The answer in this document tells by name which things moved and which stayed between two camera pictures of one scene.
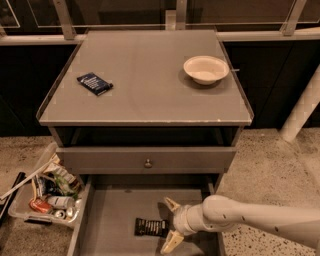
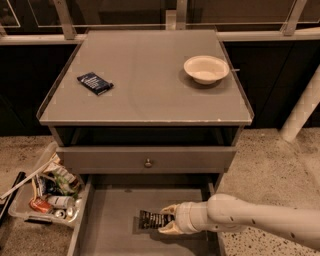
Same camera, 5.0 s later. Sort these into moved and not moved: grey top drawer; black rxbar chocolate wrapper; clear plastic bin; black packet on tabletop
Moved: black rxbar chocolate wrapper
Not moved: black packet on tabletop; clear plastic bin; grey top drawer
